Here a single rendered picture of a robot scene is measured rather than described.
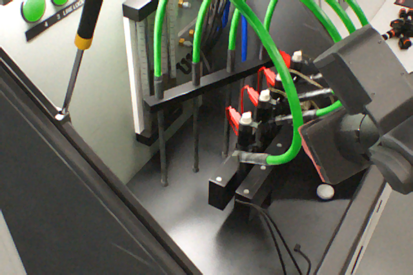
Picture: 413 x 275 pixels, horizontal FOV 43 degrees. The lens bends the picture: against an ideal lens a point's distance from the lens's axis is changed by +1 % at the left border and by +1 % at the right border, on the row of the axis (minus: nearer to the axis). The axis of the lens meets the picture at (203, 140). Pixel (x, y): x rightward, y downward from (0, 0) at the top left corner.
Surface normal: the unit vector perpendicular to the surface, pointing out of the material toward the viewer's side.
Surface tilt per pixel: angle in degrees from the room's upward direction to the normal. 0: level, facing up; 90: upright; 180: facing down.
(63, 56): 90
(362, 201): 0
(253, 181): 0
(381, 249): 0
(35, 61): 90
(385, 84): 47
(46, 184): 90
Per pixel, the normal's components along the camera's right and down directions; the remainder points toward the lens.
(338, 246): 0.01, -0.72
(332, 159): 0.17, -0.01
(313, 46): -0.51, 0.59
